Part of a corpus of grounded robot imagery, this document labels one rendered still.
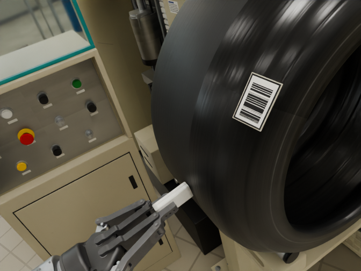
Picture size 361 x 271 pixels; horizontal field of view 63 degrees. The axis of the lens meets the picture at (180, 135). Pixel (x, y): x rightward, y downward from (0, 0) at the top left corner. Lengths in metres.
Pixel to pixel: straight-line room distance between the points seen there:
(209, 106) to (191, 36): 0.13
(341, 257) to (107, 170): 1.26
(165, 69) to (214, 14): 0.12
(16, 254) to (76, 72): 1.61
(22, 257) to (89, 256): 1.85
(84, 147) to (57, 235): 0.39
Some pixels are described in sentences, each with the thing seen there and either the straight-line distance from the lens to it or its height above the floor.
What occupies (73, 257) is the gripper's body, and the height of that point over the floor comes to 1.18.
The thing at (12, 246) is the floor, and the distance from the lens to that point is 2.50.
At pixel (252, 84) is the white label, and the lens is 0.37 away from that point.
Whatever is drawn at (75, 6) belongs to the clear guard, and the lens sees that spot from 1.03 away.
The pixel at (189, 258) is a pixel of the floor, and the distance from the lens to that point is 1.84.
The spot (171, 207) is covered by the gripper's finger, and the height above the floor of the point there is 1.17.
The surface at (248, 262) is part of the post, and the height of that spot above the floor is 0.22.
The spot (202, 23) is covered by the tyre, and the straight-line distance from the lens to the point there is 0.47.
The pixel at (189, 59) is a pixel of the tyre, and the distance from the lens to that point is 0.46.
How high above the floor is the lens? 1.56
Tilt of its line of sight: 36 degrees down
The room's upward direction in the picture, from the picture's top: 16 degrees counter-clockwise
